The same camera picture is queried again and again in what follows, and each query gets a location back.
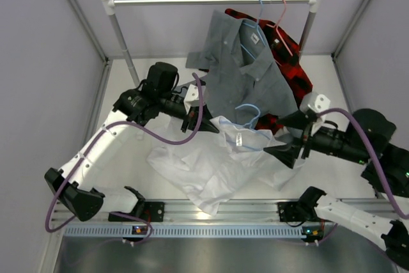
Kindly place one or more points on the slotted grey cable duct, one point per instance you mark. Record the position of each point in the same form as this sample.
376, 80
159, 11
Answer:
185, 231

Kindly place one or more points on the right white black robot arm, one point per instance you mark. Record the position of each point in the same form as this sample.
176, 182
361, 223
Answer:
362, 137

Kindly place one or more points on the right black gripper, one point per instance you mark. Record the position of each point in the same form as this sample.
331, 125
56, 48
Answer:
300, 121

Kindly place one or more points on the grey button-up shirt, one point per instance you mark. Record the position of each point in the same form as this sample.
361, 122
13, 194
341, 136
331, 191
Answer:
242, 77

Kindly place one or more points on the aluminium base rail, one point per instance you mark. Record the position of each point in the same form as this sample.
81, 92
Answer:
237, 210

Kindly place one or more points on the light blue hanger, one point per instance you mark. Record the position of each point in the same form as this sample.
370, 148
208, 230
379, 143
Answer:
249, 122

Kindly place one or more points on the white shirt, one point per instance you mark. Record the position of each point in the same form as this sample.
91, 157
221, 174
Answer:
212, 167

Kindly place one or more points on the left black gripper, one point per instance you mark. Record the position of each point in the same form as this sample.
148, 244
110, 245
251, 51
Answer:
192, 118

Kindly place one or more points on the pink wire hanger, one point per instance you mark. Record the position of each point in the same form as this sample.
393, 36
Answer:
281, 17

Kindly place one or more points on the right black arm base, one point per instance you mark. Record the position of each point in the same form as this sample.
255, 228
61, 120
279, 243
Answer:
312, 226

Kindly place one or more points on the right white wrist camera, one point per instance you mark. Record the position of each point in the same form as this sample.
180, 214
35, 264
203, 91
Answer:
312, 104

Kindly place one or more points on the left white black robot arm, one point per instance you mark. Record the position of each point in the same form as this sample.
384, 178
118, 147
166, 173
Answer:
74, 183

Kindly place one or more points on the blue hanger holding grey shirt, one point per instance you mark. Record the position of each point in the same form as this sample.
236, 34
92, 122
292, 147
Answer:
259, 14

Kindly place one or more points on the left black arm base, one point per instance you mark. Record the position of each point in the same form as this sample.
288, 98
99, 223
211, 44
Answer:
150, 211

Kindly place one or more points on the red black plaid shirt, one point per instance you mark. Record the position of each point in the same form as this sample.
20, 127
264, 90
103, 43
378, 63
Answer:
286, 54

